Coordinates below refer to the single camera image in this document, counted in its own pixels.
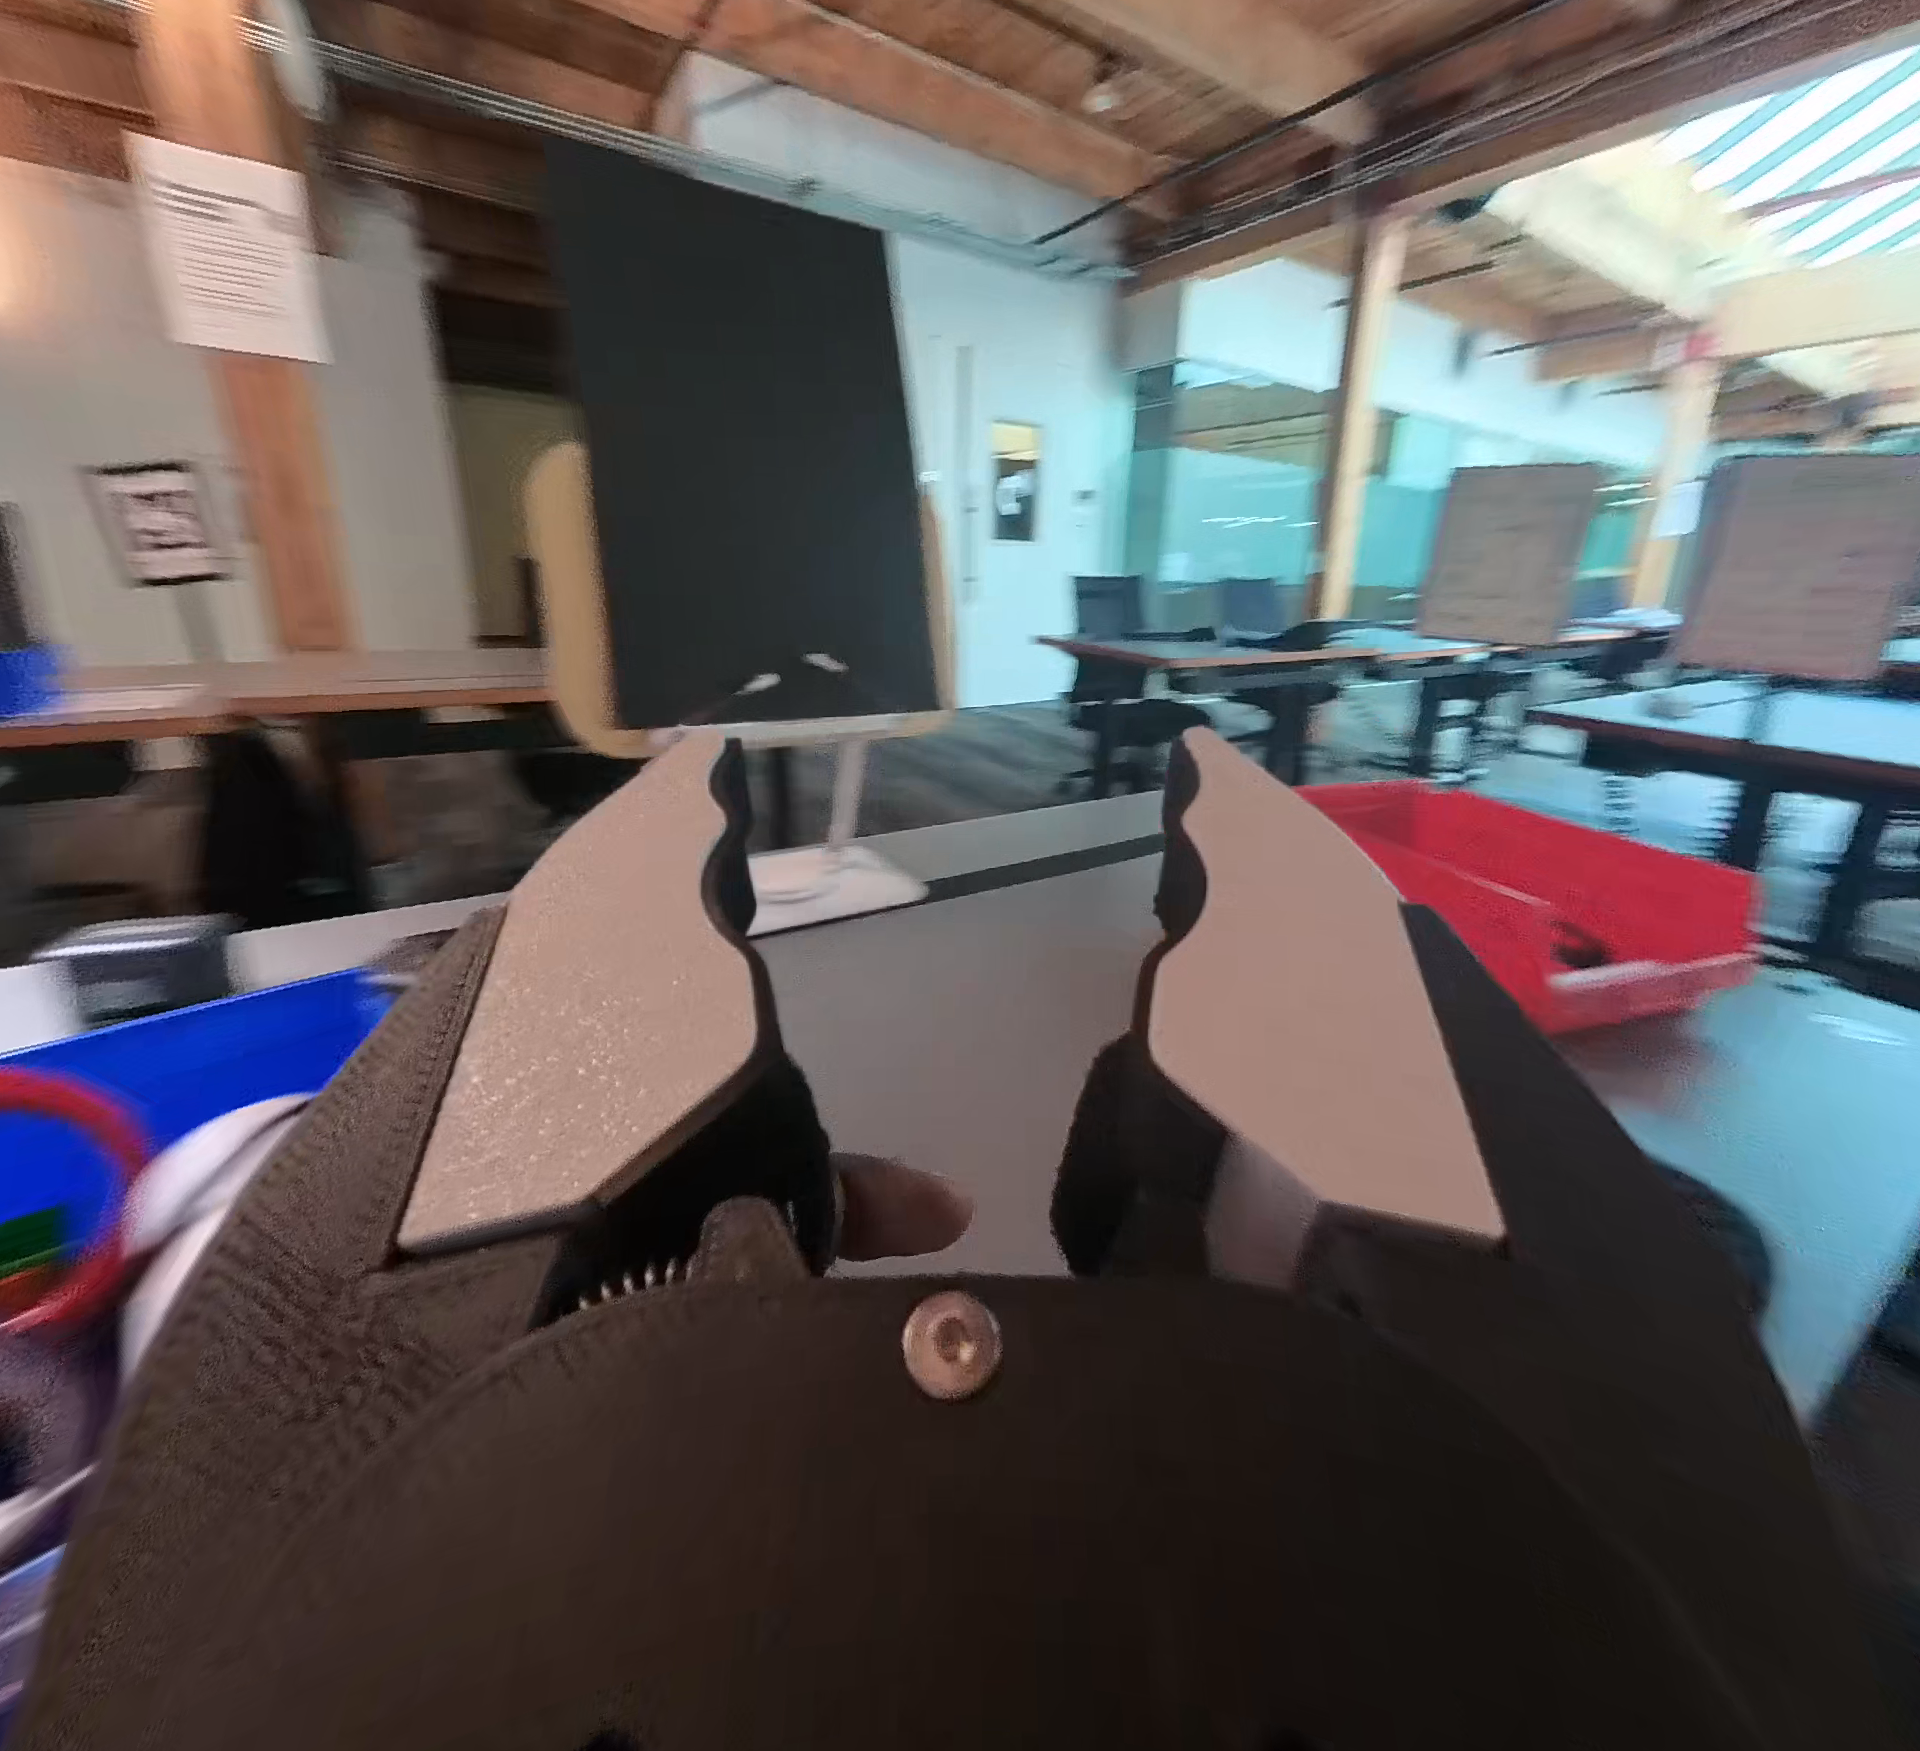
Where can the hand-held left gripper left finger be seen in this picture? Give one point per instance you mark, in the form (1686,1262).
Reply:
(600,1016)

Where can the wood-top office desk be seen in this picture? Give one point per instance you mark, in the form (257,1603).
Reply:
(1230,654)

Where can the long wooden table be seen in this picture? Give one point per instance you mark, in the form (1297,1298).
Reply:
(301,686)

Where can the framed wall sign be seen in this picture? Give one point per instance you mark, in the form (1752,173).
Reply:
(157,521)

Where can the ceiling spot lamp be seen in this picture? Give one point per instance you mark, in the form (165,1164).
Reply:
(1105,91)

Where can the wooden post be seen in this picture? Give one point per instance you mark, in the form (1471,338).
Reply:
(1357,433)
(292,490)

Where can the person's left hand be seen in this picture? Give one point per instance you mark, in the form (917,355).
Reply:
(899,1208)

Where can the white round object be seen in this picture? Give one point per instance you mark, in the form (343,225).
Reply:
(211,1167)

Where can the red plastic bin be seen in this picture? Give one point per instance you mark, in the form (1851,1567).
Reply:
(1530,910)

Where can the dark-top office desk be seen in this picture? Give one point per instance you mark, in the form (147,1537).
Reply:
(1769,739)

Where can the grey panel on stand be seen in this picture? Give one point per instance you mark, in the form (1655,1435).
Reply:
(1508,551)
(1794,565)

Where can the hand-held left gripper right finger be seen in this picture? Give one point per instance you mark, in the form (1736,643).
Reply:
(1306,1016)

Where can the white paper notice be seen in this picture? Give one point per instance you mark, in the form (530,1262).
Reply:
(232,250)

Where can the blue plastic bin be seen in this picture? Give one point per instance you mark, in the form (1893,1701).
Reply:
(225,1045)

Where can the black office chair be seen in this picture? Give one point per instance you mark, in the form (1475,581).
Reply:
(1118,611)

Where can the small blue bin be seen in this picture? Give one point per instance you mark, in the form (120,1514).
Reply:
(31,683)

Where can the black panel on white stand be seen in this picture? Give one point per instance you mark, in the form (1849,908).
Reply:
(734,433)

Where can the grey box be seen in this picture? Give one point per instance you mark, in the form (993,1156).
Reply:
(143,970)

